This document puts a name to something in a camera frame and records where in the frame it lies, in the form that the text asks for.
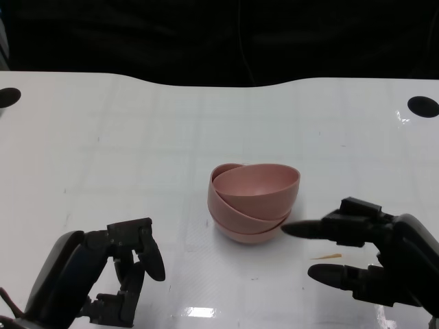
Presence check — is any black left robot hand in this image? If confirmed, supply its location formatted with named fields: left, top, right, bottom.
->
left=23, top=217, right=167, bottom=328

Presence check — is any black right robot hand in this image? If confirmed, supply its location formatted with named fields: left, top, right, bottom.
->
left=281, top=197, right=439, bottom=318

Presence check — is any pink plastic bowl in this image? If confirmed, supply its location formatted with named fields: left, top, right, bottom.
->
left=211, top=164, right=302, bottom=220
left=213, top=214, right=292, bottom=245
left=207, top=163, right=292, bottom=234

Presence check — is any black round table grommet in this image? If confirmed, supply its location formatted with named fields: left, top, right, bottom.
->
left=407, top=96, right=439, bottom=119
left=0, top=87, right=22, bottom=108

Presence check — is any pale grey panel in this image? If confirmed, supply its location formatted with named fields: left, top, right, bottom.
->
left=0, top=0, right=10, bottom=69

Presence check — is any black backdrop cloth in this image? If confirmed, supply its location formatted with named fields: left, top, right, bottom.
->
left=0, top=0, right=439, bottom=88

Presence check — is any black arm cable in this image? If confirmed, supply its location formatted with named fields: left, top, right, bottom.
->
left=0, top=287, right=27, bottom=318

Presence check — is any thin hanging cable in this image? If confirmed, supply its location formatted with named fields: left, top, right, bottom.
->
left=238, top=0, right=257, bottom=86

